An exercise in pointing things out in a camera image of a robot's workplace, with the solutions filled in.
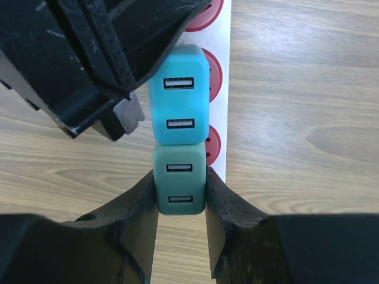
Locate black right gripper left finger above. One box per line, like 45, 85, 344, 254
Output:
1, 173, 158, 283

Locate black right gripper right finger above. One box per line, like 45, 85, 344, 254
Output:
205, 168, 378, 283

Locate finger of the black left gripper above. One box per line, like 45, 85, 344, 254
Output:
79, 1, 210, 98

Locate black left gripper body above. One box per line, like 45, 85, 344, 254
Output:
1, 1, 144, 141

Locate teal blue USB charger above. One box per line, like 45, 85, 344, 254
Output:
148, 45, 210, 146

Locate white power strip red sockets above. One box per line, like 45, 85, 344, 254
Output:
177, 0, 232, 180

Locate green USB charger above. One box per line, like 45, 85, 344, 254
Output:
153, 143, 207, 215

